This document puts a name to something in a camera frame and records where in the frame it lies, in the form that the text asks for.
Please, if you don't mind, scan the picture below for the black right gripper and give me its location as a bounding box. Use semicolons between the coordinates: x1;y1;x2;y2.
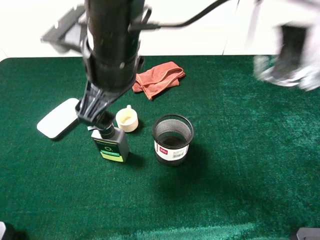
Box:
75;81;133;133

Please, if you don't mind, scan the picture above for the grey pump soap bottle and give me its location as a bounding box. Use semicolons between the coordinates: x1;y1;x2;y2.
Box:
87;123;130;163

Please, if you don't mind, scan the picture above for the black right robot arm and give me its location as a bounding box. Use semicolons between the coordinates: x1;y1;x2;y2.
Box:
41;0;145;130

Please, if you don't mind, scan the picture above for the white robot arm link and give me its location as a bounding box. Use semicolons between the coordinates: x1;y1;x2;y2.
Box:
246;0;320;92

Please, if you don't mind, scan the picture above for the cream plastic cup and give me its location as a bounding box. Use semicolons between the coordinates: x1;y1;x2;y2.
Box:
115;105;139;133

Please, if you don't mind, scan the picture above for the white glasses case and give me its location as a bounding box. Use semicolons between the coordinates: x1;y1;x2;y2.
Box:
36;98;80;139

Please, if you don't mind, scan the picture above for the rust orange folded cloth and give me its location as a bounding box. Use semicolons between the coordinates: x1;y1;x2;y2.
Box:
132;61;186;100

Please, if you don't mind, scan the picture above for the black mesh pen holder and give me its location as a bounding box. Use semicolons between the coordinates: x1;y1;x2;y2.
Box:
152;113;195;167

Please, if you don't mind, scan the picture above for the black base part left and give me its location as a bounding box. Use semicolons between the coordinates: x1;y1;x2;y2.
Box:
0;221;15;240

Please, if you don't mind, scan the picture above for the green velvet table cloth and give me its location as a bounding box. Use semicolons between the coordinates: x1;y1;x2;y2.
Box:
0;55;320;240

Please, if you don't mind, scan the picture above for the grey base part right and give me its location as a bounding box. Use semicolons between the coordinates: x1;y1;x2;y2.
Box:
296;227;320;240

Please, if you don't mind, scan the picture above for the black cable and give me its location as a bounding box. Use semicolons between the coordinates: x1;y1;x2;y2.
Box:
128;0;232;32

